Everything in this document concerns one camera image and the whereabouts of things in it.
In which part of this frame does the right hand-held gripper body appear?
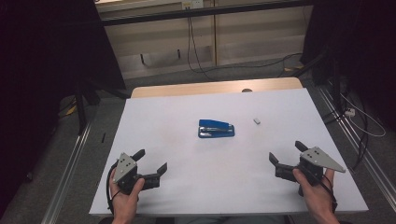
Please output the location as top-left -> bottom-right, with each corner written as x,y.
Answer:
297,146 -> 347,187

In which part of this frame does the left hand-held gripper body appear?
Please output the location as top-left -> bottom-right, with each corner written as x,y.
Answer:
112,152 -> 145,195

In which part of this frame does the blue stapler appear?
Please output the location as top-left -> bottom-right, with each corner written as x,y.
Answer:
197,119 -> 235,139

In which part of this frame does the person's left hand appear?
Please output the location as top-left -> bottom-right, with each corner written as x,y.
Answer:
109,169 -> 146,222

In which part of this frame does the person's right hand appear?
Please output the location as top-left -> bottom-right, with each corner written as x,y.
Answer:
292,168 -> 337,218

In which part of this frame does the black stand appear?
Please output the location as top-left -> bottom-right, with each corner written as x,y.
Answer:
73,78 -> 130,136
292,46 -> 345,117

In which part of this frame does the light wooden table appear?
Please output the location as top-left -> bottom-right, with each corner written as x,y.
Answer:
130,77 -> 304,99

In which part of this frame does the black curtain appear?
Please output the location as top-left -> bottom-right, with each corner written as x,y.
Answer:
300,0 -> 396,132
0,0 -> 127,213

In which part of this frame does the beige wooden cabinet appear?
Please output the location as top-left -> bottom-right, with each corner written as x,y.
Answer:
96,0 -> 314,80

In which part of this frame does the black metal bar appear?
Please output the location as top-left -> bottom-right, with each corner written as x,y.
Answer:
99,0 -> 314,27

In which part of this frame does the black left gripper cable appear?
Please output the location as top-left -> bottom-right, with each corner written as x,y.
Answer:
106,161 -> 121,216

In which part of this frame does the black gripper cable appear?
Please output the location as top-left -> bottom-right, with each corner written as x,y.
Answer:
321,174 -> 339,214
106,161 -> 121,216

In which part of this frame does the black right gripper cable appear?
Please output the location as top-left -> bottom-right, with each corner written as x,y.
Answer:
321,174 -> 339,214

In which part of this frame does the metal floor rail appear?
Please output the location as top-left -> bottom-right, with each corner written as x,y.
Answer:
317,87 -> 396,213
40,120 -> 93,224

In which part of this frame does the black cable bundle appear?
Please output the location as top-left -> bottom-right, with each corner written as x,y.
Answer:
321,104 -> 371,172

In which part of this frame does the white cable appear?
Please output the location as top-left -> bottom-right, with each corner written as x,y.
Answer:
340,92 -> 387,138

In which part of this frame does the black floor cable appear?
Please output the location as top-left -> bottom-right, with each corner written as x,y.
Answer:
199,51 -> 304,77

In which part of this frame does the black hanging cable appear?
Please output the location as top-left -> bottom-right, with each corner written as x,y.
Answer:
186,17 -> 213,78

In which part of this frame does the white wall socket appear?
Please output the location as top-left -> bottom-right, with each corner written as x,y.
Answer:
181,0 -> 205,9

